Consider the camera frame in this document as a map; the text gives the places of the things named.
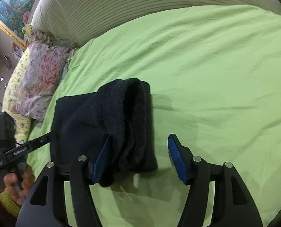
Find person's left hand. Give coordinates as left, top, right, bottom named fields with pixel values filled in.
left=3, top=165, right=35, bottom=207

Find yellow floral pillow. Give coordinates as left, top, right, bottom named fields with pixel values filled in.
left=2, top=47, right=32, bottom=144

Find light green bed sheet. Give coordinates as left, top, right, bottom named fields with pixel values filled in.
left=29, top=5, right=281, bottom=226

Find pink floral pillow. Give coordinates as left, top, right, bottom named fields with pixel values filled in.
left=15, top=31, right=77, bottom=122

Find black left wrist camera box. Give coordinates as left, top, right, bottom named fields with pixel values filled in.
left=0, top=112, right=16, bottom=154

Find gold framed floral painting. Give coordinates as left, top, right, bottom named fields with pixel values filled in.
left=0, top=0, right=39, bottom=49

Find striped white green headboard cushion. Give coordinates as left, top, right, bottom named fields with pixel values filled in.
left=31, top=0, right=281, bottom=46

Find yellow and red left sleeve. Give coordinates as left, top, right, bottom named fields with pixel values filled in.
left=0, top=189, right=21, bottom=226

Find dark navy fleece pants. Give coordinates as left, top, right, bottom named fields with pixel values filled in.
left=50, top=78, right=158, bottom=187

